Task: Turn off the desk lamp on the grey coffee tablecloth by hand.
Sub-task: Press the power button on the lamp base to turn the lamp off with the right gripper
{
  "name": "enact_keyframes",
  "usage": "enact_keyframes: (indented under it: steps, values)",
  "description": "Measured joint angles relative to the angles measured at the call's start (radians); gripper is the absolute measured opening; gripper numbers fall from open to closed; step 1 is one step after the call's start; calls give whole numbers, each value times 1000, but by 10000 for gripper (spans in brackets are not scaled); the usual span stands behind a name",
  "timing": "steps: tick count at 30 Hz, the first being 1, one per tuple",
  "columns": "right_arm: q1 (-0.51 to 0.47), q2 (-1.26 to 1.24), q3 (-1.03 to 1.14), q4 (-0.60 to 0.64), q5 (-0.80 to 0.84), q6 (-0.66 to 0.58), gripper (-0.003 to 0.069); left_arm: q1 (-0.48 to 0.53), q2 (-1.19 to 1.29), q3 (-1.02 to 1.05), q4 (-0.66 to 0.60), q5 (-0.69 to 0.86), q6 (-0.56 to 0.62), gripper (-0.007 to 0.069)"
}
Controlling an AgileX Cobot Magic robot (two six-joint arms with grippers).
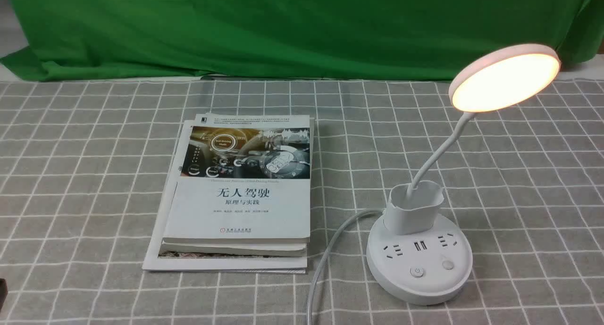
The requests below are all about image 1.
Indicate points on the white desk lamp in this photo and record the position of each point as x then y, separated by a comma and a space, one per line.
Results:
413, 251

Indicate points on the white self-driving book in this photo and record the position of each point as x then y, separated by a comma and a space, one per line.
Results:
242, 178

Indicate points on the white middle book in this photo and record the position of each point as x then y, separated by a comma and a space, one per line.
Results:
263, 250

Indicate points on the large white bottom magazine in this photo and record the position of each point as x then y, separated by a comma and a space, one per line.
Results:
153, 262

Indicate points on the grey checked tablecloth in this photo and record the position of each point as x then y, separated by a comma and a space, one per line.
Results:
83, 165

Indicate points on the green backdrop cloth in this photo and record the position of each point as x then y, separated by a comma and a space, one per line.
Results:
338, 39

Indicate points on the dark object at left edge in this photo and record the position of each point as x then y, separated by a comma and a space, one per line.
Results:
3, 292

